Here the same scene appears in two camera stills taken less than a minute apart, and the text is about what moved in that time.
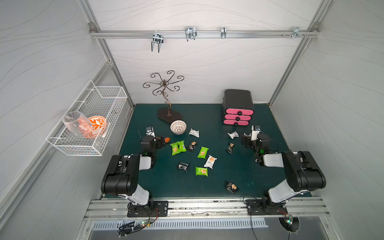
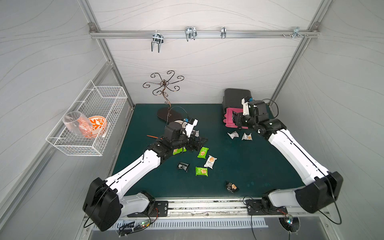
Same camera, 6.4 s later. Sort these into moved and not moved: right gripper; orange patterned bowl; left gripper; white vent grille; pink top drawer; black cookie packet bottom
Moved: right gripper; left gripper; pink top drawer
Not moved: black cookie packet bottom; white vent grille; orange patterned bowl
